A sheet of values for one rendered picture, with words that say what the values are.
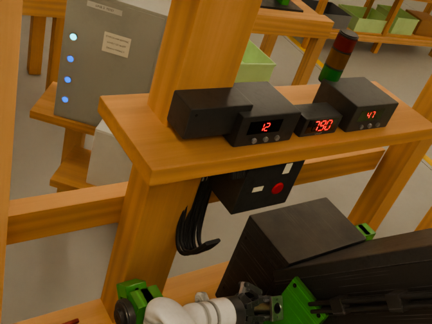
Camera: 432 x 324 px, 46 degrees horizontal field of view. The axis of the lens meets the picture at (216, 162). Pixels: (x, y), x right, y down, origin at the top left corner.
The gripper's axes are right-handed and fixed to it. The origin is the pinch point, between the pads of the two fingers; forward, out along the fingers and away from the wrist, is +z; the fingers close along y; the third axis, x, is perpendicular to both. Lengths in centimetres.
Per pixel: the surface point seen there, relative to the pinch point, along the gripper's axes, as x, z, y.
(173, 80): -7, -33, 47
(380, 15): 225, 502, 293
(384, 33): 217, 496, 264
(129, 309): 16.0, -27.4, 1.2
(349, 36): -20, 9, 63
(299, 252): -0.3, 13.2, 12.3
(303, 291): -8.7, 2.9, 4.1
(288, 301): -4.4, 2.9, 1.6
